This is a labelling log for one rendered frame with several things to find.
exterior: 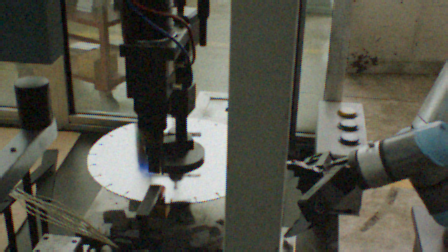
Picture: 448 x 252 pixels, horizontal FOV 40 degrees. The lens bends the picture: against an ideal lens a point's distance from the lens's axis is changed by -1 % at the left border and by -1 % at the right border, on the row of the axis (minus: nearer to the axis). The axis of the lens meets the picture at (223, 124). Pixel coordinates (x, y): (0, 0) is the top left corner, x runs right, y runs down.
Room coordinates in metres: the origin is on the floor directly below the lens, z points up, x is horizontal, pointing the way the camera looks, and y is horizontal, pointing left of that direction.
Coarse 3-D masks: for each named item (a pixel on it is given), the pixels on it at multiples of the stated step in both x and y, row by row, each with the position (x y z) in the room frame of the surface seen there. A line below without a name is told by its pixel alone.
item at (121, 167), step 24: (168, 120) 1.19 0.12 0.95; (192, 120) 1.19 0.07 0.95; (96, 144) 1.07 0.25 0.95; (120, 144) 1.07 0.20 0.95; (216, 144) 1.08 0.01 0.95; (96, 168) 0.98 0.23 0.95; (120, 168) 0.98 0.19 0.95; (144, 168) 0.98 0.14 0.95; (192, 168) 0.99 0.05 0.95; (216, 168) 0.99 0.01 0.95; (120, 192) 0.90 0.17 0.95; (144, 192) 0.90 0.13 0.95; (168, 192) 0.90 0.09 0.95; (192, 192) 0.91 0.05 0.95; (216, 192) 0.91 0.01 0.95
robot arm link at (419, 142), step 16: (416, 128) 0.90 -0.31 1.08; (432, 128) 0.88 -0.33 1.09; (384, 144) 0.91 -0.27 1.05; (400, 144) 0.89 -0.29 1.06; (416, 144) 0.87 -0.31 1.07; (432, 144) 0.86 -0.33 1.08; (384, 160) 0.89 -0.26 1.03; (400, 160) 0.87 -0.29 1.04; (416, 160) 0.86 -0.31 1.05; (432, 160) 0.86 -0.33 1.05; (400, 176) 0.88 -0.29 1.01; (416, 176) 0.87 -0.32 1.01; (432, 176) 0.86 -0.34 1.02
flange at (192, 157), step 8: (200, 144) 1.06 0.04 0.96; (168, 152) 1.02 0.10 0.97; (176, 152) 1.01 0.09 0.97; (184, 152) 1.02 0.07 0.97; (192, 152) 1.03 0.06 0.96; (200, 152) 1.03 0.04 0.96; (168, 160) 1.00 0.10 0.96; (176, 160) 1.00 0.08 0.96; (184, 160) 1.00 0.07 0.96; (192, 160) 1.00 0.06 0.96; (200, 160) 1.01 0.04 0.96; (168, 168) 0.98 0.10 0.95; (176, 168) 0.98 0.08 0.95; (184, 168) 0.98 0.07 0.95
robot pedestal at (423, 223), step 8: (416, 208) 1.18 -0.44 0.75; (424, 208) 1.18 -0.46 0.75; (416, 216) 1.15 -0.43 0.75; (424, 216) 1.15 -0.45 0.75; (416, 224) 1.12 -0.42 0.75; (424, 224) 1.12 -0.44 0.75; (432, 224) 1.12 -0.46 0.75; (416, 232) 1.10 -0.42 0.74; (424, 232) 1.09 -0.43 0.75; (432, 232) 1.09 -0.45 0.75; (440, 232) 1.09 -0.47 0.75; (416, 240) 1.15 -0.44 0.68; (424, 240) 1.06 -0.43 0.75; (432, 240) 1.06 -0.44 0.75; (440, 240) 1.06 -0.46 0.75; (416, 248) 1.13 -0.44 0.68; (424, 248) 1.03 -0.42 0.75; (432, 248) 1.03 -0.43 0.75; (440, 248) 1.03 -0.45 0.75
